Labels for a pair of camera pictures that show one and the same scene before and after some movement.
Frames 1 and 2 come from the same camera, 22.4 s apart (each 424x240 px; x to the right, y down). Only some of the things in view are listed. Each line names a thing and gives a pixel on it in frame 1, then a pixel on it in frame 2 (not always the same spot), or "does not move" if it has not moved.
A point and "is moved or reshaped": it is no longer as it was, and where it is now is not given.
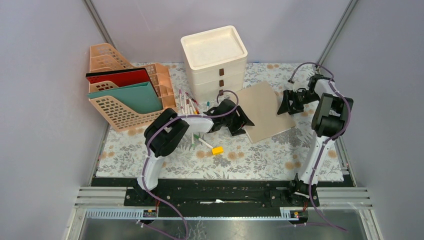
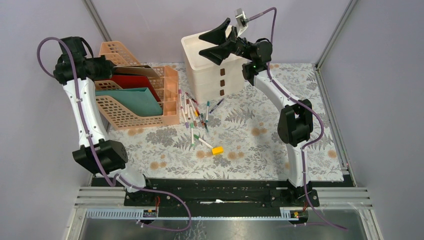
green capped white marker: (197, 137) does not move
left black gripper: (241, 121) to (106, 67)
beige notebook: (260, 104) to (141, 70)
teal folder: (139, 98) does not move
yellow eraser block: (217, 150) does not move
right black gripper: (290, 95) to (217, 36)
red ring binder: (124, 77) is moved or reshaped
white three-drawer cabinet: (214, 62) does not move
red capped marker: (193, 100) does not move
